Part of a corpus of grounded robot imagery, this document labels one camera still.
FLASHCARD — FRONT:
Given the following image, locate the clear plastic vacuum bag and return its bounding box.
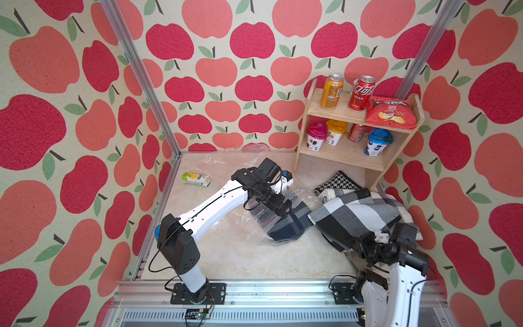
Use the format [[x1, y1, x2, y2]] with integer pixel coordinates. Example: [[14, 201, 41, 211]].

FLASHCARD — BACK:
[[203, 142, 324, 247]]

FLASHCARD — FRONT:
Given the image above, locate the black white check scarf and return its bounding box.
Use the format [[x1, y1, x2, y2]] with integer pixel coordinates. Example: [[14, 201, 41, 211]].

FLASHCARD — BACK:
[[307, 187, 403, 254]]

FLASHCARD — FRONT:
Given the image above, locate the black white houndstooth scarf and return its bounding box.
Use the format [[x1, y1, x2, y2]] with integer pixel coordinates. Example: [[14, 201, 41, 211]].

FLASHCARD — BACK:
[[314, 170, 362, 196]]

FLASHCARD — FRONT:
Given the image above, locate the navy blue plaid scarf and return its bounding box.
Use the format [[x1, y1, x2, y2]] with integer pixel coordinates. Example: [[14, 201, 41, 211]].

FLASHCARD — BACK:
[[268, 202, 313, 242]]

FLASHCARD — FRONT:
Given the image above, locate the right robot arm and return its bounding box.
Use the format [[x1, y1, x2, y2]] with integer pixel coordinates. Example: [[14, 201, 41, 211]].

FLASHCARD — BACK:
[[351, 223, 430, 326]]

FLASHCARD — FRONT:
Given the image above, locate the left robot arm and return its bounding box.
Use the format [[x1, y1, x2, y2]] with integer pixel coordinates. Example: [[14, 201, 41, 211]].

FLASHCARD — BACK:
[[157, 158, 293, 302]]

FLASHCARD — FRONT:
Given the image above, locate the red chips bag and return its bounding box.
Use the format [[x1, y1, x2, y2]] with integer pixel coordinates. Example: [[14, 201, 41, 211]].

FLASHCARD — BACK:
[[366, 95, 417, 129]]

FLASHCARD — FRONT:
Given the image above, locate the green white drink carton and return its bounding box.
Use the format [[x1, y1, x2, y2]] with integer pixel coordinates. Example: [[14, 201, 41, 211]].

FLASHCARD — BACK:
[[181, 172, 211, 187]]

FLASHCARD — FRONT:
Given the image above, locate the pink lid cup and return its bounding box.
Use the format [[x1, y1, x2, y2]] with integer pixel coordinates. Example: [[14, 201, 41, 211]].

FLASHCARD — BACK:
[[306, 123, 328, 152]]

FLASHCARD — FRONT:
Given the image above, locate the yellow lid cup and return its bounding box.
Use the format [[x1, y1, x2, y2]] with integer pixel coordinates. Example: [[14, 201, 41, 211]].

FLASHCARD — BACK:
[[326, 120, 348, 146]]

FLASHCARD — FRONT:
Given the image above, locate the red can lower shelf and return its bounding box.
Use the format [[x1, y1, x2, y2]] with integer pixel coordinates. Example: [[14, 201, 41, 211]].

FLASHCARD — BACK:
[[348, 124, 366, 143]]

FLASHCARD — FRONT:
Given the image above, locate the blue lid cup on table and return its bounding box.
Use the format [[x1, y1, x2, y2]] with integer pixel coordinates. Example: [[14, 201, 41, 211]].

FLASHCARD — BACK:
[[155, 225, 161, 245]]

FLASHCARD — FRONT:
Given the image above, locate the blue lid cup on shelf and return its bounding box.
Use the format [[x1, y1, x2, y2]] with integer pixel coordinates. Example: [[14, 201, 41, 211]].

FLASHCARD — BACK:
[[364, 129, 393, 157]]

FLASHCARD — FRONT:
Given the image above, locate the wooden two-tier shelf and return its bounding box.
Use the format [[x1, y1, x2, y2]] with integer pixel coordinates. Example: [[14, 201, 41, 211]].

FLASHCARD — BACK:
[[292, 78, 425, 190]]

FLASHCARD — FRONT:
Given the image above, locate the orange drink can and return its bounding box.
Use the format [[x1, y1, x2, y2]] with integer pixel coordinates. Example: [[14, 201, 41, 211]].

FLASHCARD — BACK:
[[320, 74, 344, 110]]

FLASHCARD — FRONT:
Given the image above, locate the red cola can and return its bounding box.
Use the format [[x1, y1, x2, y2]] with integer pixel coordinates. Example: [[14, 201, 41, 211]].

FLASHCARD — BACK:
[[349, 75, 376, 111]]

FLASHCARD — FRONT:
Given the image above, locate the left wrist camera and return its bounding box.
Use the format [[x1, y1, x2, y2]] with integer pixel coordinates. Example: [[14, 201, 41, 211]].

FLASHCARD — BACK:
[[278, 170, 294, 193]]

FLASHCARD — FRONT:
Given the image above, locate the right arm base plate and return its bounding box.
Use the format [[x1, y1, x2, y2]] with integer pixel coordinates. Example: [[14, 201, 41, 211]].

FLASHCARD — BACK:
[[329, 282, 364, 305]]

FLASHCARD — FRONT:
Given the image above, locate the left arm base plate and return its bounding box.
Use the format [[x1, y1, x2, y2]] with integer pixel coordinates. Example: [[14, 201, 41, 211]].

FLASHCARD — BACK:
[[170, 282, 227, 305]]

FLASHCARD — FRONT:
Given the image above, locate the aluminium front rail frame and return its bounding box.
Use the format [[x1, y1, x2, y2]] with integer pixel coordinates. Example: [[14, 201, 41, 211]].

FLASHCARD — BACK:
[[97, 279, 456, 327]]

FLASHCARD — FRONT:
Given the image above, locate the right aluminium corner post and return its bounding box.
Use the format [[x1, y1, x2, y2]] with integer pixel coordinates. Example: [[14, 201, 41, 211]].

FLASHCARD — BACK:
[[395, 1, 467, 99]]

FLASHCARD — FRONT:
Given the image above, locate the aluminium corner post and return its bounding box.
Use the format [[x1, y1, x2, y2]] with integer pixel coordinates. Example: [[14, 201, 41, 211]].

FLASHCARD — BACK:
[[395, 1, 467, 99], [101, 0, 182, 160]]

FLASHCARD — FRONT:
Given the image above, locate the left aluminium corner post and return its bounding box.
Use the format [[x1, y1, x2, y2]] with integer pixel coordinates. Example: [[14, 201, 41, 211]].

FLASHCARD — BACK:
[[101, 0, 182, 160]]

